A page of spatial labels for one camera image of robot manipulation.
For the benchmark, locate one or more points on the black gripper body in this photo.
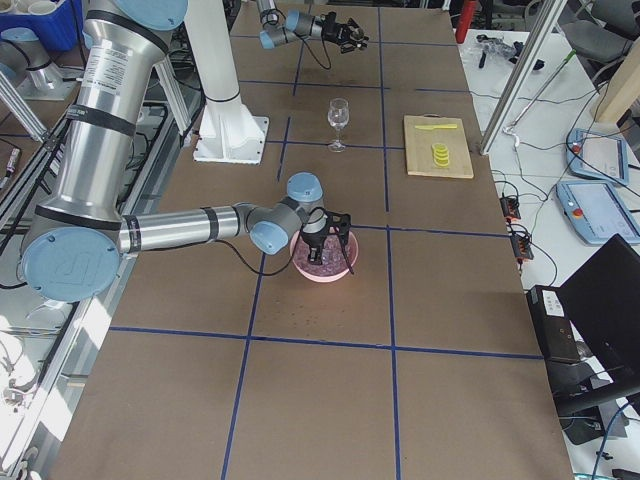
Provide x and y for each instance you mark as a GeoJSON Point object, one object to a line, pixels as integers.
{"type": "Point", "coordinates": [314, 240]}
{"type": "Point", "coordinates": [332, 29]}

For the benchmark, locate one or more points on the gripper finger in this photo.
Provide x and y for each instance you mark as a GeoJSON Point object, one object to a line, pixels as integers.
{"type": "Point", "coordinates": [315, 255]}
{"type": "Point", "coordinates": [343, 239]}
{"type": "Point", "coordinates": [349, 47]}
{"type": "Point", "coordinates": [351, 26]}

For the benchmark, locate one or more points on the steel jigger measuring cup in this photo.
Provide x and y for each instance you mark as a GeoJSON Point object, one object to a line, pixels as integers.
{"type": "Point", "coordinates": [359, 39]}

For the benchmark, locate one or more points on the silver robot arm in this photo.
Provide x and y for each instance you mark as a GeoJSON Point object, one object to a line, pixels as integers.
{"type": "Point", "coordinates": [279, 29]}
{"type": "Point", "coordinates": [77, 237]}

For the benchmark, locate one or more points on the pile of clear ice cubes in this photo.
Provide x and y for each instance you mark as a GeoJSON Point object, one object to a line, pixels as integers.
{"type": "Point", "coordinates": [333, 261]}

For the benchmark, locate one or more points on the clear wine glass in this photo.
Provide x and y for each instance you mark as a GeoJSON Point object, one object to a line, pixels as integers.
{"type": "Point", "coordinates": [338, 118]}

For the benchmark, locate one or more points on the pink bowl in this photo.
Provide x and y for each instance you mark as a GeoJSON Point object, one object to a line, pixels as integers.
{"type": "Point", "coordinates": [297, 241]}

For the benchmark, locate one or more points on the yellow plastic knife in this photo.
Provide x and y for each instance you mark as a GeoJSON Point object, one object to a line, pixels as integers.
{"type": "Point", "coordinates": [432, 127]}

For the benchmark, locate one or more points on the bamboo cutting board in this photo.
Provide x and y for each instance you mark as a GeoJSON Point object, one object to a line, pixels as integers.
{"type": "Point", "coordinates": [419, 155]}

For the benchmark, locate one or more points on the grey office chair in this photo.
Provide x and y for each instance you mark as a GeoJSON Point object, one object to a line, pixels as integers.
{"type": "Point", "coordinates": [604, 40]}

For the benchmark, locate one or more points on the blue teach pendant near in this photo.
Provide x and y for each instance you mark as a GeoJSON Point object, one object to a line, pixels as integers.
{"type": "Point", "coordinates": [596, 211]}

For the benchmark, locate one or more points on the blue teach pendant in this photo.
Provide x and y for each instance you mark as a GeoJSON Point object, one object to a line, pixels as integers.
{"type": "Point", "coordinates": [596, 211]}
{"type": "Point", "coordinates": [593, 155]}

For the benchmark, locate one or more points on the black laptop computer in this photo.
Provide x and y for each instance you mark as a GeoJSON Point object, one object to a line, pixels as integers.
{"type": "Point", "coordinates": [601, 300]}

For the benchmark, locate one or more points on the blue teach pendant far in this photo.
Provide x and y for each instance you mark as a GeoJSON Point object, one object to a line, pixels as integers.
{"type": "Point", "coordinates": [593, 155]}

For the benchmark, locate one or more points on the wooden rig support board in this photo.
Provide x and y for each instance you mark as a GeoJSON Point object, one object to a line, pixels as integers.
{"type": "Point", "coordinates": [622, 90]}

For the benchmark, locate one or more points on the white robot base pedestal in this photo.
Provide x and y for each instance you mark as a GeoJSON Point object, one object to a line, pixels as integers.
{"type": "Point", "coordinates": [228, 132]}

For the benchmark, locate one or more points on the green handled reach grabber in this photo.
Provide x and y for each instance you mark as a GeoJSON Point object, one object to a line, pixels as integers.
{"type": "Point", "coordinates": [510, 129]}

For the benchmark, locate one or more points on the aluminium frame post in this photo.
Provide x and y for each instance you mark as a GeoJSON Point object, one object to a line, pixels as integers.
{"type": "Point", "coordinates": [546, 19]}

